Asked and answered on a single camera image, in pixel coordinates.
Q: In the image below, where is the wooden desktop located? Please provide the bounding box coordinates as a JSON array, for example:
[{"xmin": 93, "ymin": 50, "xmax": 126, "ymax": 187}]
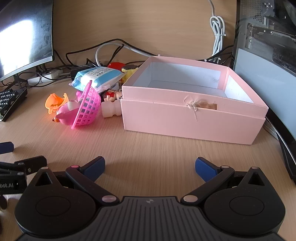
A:
[{"xmin": 0, "ymin": 52, "xmax": 296, "ymax": 241}]

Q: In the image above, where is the white power strip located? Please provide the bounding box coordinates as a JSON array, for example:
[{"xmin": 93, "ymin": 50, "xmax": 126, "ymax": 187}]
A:
[{"xmin": 27, "ymin": 70, "xmax": 62, "ymax": 85}]

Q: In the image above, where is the curved black monitor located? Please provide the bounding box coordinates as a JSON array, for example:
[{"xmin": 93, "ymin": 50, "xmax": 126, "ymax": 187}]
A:
[{"xmin": 0, "ymin": 0, "xmax": 55, "ymax": 87}]

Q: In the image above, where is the blue white wet wipes packet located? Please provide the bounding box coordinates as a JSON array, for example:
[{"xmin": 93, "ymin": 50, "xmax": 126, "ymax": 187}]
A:
[{"xmin": 69, "ymin": 67, "xmax": 125, "ymax": 91}]

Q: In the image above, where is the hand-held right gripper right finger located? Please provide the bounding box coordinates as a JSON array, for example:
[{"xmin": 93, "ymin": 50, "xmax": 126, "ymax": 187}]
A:
[{"xmin": 181, "ymin": 157, "xmax": 272, "ymax": 205}]

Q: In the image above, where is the yellow toy cup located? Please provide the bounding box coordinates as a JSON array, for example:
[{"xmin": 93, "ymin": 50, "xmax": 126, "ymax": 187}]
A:
[{"xmin": 121, "ymin": 65, "xmax": 139, "ymax": 82}]

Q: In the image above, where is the grey white cable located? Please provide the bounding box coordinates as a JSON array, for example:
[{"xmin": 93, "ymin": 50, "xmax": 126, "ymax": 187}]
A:
[{"xmin": 95, "ymin": 41, "xmax": 153, "ymax": 67}]

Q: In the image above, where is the orange plastic toy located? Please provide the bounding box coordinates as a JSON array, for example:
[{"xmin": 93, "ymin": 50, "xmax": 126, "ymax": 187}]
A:
[{"xmin": 45, "ymin": 93, "xmax": 69, "ymax": 114}]

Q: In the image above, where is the white figure drink bottle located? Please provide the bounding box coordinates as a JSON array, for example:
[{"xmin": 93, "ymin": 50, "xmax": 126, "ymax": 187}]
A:
[{"xmin": 101, "ymin": 88, "xmax": 122, "ymax": 118}]

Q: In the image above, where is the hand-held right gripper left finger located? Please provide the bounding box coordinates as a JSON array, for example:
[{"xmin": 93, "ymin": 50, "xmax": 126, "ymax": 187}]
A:
[{"xmin": 28, "ymin": 156, "xmax": 119, "ymax": 207}]

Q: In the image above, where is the black cable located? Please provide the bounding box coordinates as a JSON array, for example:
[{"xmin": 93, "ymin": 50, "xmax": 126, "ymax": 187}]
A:
[{"xmin": 66, "ymin": 38, "xmax": 158, "ymax": 70}]

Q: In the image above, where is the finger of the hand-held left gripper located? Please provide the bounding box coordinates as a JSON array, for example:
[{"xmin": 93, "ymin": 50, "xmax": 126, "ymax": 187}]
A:
[
  {"xmin": 0, "ymin": 156, "xmax": 47, "ymax": 176},
  {"xmin": 0, "ymin": 142, "xmax": 14, "ymax": 155}
]

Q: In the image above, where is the pink plastic toy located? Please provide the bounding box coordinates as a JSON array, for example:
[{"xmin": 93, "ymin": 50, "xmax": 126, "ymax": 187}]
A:
[{"xmin": 52, "ymin": 100, "xmax": 81, "ymax": 127}]

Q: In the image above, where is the white cable bundle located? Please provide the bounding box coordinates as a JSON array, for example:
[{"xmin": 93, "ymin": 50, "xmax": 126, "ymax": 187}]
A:
[{"xmin": 208, "ymin": 0, "xmax": 225, "ymax": 63}]

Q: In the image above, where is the black keyboard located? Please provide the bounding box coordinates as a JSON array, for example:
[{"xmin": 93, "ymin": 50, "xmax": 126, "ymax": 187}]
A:
[{"xmin": 0, "ymin": 88, "xmax": 28, "ymax": 122}]

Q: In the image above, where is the glass side computer case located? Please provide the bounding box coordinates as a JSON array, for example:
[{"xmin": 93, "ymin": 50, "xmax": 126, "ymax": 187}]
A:
[{"xmin": 231, "ymin": 0, "xmax": 296, "ymax": 181}]

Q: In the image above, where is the pink cardboard box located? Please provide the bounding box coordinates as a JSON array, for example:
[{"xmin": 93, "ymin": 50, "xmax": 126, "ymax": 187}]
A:
[{"xmin": 121, "ymin": 56, "xmax": 269, "ymax": 145}]

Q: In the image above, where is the red round lid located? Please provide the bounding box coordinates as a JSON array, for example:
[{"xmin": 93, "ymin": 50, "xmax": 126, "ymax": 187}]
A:
[{"xmin": 107, "ymin": 62, "xmax": 126, "ymax": 70}]

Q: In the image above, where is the pink plastic basket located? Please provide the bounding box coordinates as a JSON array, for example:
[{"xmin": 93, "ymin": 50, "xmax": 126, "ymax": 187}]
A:
[{"xmin": 72, "ymin": 80, "xmax": 102, "ymax": 130}]

